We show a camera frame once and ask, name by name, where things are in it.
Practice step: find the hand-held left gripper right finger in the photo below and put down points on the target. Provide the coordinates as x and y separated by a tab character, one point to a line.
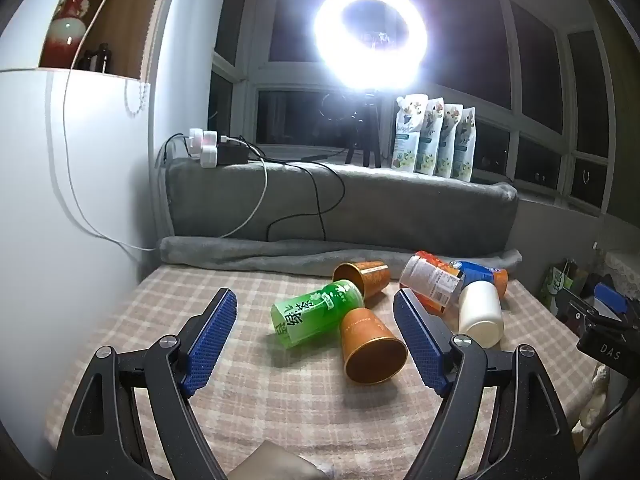
420	340

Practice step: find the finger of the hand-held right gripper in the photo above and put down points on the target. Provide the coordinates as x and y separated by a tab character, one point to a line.
610	297

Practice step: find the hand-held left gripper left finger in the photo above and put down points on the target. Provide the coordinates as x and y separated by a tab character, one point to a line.
210	340

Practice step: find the orange paper cup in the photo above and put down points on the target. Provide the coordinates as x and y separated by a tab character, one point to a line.
370	345
367	277

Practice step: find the white orange label cup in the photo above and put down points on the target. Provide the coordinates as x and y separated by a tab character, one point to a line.
432	280

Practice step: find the plain white cup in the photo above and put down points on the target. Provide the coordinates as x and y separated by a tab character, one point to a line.
481	315

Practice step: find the blue orange cup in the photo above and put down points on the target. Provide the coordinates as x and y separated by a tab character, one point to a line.
482	274

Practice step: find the green tea cup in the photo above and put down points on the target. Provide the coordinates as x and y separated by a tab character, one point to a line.
315	312

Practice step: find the white fluffy cloth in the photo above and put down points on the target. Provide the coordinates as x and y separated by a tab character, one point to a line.
595	400

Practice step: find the green paper bag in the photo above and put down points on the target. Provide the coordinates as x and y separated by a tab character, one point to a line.
557	285

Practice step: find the plaid bed sheet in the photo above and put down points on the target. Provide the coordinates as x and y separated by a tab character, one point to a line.
280	410

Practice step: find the rolled grey blanket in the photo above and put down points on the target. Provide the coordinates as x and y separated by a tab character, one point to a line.
280	255

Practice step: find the beige cloth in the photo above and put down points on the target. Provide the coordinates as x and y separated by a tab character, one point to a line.
280	462

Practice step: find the grey backrest cushion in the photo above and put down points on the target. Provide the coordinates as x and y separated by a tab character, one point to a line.
350	210

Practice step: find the white charger plug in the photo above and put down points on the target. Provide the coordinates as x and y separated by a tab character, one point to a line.
208	156
195	140
209	138

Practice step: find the black power adapter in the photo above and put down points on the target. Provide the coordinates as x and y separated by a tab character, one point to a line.
232	152

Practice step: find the white green stand-up pouch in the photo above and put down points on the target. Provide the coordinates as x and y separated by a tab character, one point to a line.
429	140
465	147
410	135
449	142

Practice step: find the black tripod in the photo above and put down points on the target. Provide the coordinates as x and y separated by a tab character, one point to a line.
364	125

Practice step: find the dark bottle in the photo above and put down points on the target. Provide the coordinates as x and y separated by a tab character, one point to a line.
100	57

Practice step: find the red white vase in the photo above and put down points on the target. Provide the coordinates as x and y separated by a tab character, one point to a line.
70	25

